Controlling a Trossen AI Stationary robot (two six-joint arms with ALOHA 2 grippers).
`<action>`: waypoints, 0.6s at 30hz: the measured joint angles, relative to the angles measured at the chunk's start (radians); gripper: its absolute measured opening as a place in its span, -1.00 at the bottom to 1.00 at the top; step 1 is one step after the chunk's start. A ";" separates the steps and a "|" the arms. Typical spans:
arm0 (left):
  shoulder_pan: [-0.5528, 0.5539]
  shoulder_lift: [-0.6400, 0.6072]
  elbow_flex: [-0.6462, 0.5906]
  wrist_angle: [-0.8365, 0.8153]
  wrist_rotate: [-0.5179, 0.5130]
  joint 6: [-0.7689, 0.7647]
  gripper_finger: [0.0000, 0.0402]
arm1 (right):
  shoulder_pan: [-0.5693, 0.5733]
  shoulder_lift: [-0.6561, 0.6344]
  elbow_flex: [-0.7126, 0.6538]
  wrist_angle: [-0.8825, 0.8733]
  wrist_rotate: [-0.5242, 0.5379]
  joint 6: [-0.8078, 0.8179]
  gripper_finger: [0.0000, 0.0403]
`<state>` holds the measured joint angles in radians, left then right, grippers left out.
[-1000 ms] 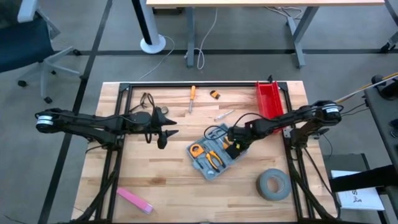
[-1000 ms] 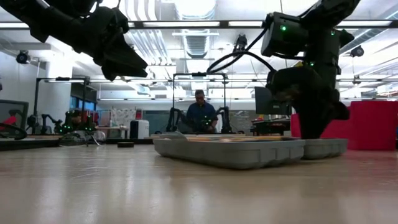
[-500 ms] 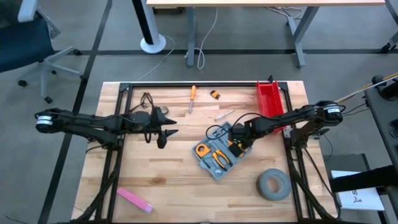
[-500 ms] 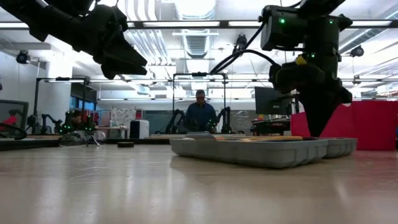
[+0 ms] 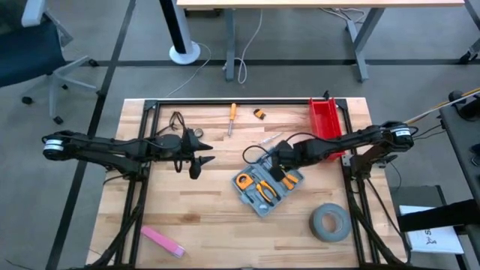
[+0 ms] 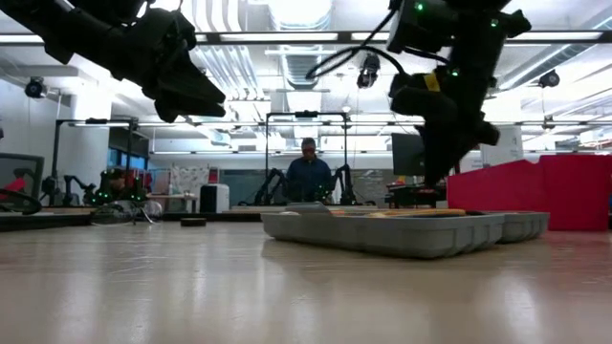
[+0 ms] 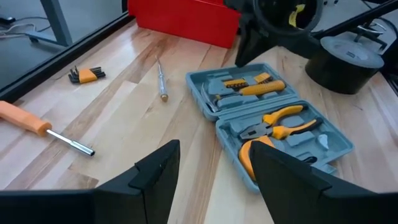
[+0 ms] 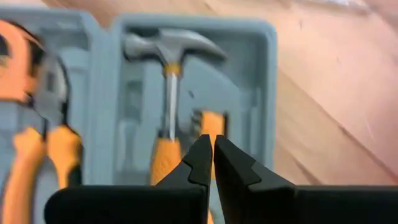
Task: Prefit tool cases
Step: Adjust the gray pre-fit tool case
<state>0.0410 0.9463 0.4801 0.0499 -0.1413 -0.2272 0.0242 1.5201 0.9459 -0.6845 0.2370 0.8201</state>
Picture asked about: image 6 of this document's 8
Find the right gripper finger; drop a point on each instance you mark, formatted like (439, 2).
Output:
(447, 153)
(425, 143)

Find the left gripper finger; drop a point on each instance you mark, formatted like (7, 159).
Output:
(181, 110)
(196, 88)

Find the blue-grey plastic tool case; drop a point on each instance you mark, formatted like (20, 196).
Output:
(382, 236)

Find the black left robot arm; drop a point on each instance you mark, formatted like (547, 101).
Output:
(72, 28)

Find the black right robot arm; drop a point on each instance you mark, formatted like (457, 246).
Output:
(478, 48)

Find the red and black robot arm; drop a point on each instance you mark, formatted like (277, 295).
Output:
(19, 203)

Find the black computer monitor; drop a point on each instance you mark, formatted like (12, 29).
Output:
(406, 155)

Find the dark equipment desk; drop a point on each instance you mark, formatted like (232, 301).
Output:
(411, 196)

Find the white pillar box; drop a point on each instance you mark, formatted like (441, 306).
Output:
(507, 153)

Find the white patterned board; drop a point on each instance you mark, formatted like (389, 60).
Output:
(189, 179)

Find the red plastic bin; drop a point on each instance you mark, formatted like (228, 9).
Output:
(526, 196)

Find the white box with black front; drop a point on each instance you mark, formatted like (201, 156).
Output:
(214, 198)

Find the black background robot arms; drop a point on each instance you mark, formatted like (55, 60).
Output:
(268, 186)

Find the person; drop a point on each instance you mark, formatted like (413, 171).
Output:
(308, 174)

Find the grey office chair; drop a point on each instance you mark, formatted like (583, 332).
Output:
(28, 167)

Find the black ceiling camera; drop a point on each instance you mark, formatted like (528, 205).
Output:
(35, 87)
(369, 71)
(550, 79)

